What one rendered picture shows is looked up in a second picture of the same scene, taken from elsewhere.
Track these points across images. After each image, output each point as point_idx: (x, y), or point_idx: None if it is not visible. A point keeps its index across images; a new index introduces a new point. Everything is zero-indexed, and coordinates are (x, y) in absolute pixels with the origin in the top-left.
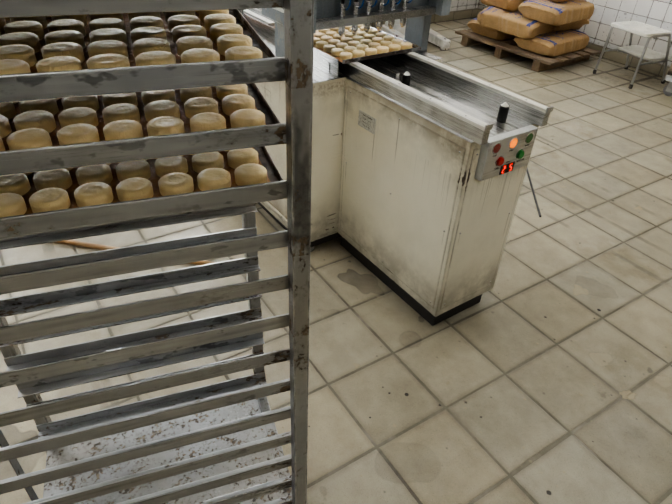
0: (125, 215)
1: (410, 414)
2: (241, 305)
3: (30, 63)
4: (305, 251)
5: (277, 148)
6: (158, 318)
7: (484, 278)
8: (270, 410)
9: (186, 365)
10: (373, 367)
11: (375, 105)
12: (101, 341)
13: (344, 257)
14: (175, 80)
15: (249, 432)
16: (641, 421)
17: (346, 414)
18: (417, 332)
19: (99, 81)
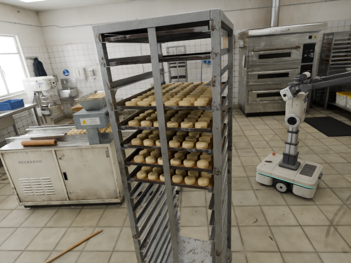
0: (223, 152)
1: (202, 214)
2: (125, 233)
3: None
4: (232, 148)
5: (95, 174)
6: (104, 262)
7: None
8: (186, 237)
9: (137, 261)
10: (181, 213)
11: None
12: (158, 241)
13: (133, 198)
14: (225, 117)
15: (190, 245)
16: (233, 178)
17: (192, 227)
18: (177, 198)
19: (223, 121)
